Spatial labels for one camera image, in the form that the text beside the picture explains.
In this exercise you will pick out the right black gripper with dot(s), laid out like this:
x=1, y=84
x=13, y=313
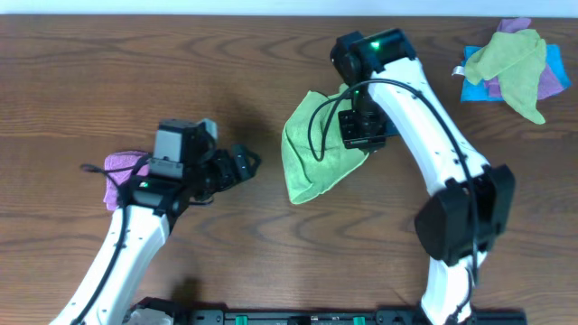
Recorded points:
x=390, y=127

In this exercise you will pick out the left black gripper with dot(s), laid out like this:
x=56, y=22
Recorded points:
x=230, y=167

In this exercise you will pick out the green microfiber cloth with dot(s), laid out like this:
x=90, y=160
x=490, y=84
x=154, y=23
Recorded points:
x=313, y=154

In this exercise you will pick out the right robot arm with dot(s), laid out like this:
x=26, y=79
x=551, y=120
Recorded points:
x=469, y=200

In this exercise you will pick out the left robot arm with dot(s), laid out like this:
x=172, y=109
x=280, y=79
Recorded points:
x=185, y=169

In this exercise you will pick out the folded purple cloth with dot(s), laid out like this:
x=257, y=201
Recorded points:
x=120, y=166

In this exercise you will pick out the green cloth on pile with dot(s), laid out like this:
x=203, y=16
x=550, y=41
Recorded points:
x=517, y=60

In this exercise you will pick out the purple cloth in pile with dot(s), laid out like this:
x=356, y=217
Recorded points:
x=553, y=79

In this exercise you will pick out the blue cloth in pile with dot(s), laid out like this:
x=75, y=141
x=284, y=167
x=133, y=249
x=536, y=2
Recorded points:
x=481, y=92

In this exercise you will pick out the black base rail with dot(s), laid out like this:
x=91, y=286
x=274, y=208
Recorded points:
x=334, y=318

